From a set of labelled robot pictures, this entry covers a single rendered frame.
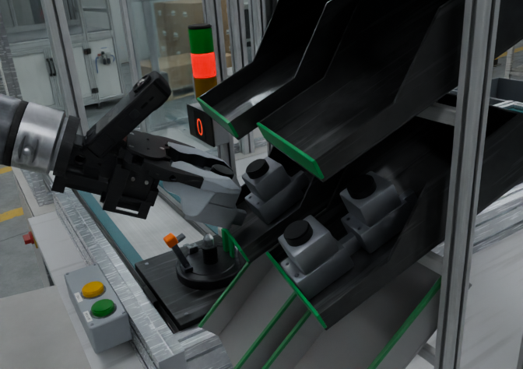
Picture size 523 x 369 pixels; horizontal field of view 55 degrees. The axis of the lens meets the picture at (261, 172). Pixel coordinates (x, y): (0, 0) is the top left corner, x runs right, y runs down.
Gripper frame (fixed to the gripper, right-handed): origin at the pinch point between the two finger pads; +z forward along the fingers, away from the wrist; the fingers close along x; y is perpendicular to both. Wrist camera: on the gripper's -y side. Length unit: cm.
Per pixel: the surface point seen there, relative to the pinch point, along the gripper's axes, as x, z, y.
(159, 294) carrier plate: -19.5, 2.9, 34.9
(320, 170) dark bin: 20.2, 0.8, -10.7
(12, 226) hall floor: -262, -41, 184
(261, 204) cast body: 2.3, 4.9, 1.9
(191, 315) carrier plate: -11.6, 7.4, 32.1
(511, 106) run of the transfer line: -103, 130, -17
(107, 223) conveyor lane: -57, -6, 45
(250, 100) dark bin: -1.6, -0.5, -9.4
